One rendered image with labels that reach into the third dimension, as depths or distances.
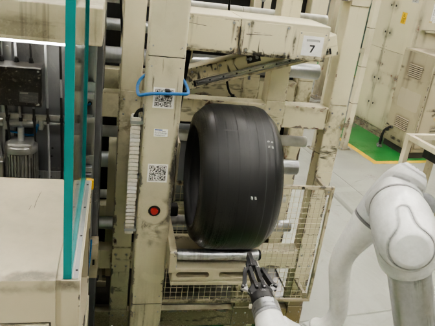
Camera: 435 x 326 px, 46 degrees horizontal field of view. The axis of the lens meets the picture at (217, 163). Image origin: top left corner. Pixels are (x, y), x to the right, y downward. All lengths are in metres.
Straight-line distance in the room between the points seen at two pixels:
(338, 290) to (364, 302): 2.12
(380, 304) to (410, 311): 2.36
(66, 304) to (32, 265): 0.12
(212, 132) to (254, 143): 0.15
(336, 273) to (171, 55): 0.90
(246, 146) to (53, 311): 0.87
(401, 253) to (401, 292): 0.16
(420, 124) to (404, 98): 0.40
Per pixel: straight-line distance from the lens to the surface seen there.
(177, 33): 1.77
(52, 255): 1.33
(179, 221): 2.25
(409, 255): 1.15
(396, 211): 1.17
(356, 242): 1.39
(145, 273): 2.13
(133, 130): 1.86
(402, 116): 6.70
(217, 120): 1.85
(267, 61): 2.27
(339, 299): 1.54
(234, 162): 1.77
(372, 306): 3.61
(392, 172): 1.33
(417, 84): 6.54
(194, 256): 2.02
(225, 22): 2.06
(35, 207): 1.55
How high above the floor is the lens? 1.99
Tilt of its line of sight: 22 degrees down
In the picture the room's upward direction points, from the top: 7 degrees clockwise
